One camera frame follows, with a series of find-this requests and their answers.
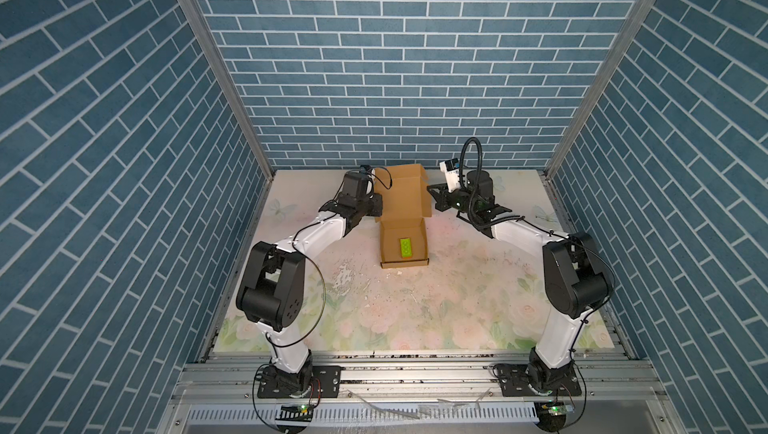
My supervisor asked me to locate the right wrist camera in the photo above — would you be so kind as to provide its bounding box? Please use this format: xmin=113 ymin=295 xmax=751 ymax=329
xmin=439 ymin=158 xmax=462 ymax=192

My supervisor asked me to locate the right corner aluminium post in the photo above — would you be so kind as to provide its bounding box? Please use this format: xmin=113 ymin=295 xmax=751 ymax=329
xmin=543 ymin=0 xmax=656 ymax=182

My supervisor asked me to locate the white slotted cable duct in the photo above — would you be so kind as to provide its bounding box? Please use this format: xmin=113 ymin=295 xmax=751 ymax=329
xmin=187 ymin=401 xmax=539 ymax=427

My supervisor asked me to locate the brown cardboard box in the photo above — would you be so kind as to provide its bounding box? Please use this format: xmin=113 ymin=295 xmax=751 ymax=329
xmin=374 ymin=164 xmax=432 ymax=269

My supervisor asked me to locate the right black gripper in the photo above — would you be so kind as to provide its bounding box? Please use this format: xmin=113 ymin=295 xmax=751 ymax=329
xmin=427 ymin=182 xmax=478 ymax=218

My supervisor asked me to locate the green orange toy brick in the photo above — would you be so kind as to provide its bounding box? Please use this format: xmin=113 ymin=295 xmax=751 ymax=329
xmin=399 ymin=237 xmax=413 ymax=258

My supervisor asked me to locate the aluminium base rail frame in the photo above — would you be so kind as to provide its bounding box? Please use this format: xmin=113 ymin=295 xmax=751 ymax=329
xmin=160 ymin=351 xmax=683 ymax=433

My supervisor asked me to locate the corner aluminium post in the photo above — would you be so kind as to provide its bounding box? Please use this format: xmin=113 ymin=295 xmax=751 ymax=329
xmin=177 ymin=0 xmax=274 ymax=182
xmin=543 ymin=0 xmax=656 ymax=182

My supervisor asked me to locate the left corner aluminium post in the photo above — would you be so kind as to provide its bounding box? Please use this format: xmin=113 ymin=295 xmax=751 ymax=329
xmin=177 ymin=0 xmax=274 ymax=182

